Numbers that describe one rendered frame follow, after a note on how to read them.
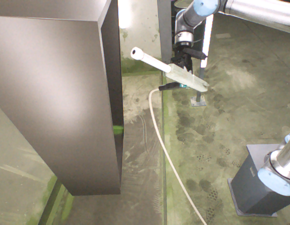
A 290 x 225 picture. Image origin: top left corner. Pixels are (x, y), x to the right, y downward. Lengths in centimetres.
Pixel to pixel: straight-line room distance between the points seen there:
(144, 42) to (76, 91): 234
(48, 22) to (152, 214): 160
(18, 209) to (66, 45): 164
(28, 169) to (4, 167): 18
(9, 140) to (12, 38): 156
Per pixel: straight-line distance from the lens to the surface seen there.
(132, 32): 276
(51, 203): 205
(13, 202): 192
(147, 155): 194
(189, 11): 85
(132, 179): 186
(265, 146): 142
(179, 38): 86
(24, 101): 64
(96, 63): 47
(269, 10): 84
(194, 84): 76
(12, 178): 193
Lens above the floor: 174
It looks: 45 degrees down
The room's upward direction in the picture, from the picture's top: 11 degrees counter-clockwise
